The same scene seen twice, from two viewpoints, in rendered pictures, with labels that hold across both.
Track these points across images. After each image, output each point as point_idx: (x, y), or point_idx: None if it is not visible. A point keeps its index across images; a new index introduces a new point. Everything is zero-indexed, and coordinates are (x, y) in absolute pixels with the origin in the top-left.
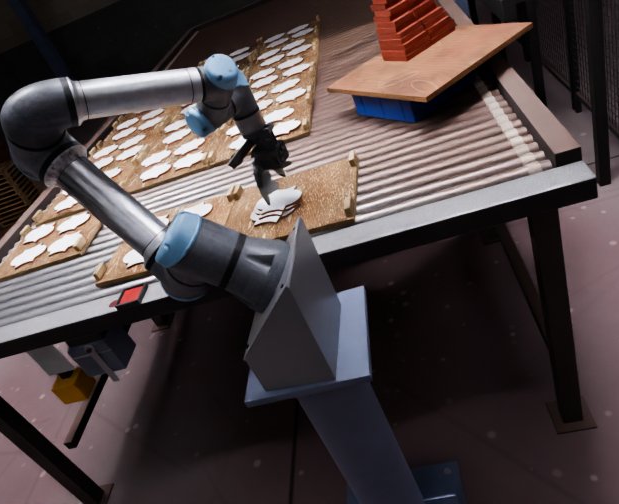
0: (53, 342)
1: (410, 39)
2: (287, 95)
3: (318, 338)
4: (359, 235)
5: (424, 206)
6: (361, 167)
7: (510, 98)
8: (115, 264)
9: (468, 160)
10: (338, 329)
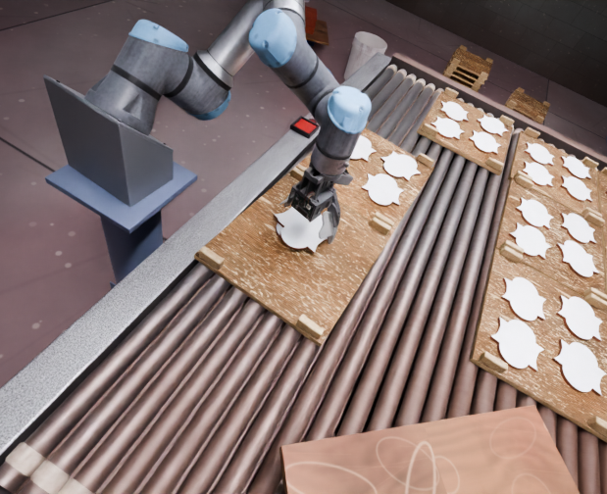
0: None
1: None
2: None
3: (63, 134)
4: (173, 250)
5: (133, 315)
6: (303, 341)
7: None
8: (364, 133)
9: (151, 427)
10: (105, 188)
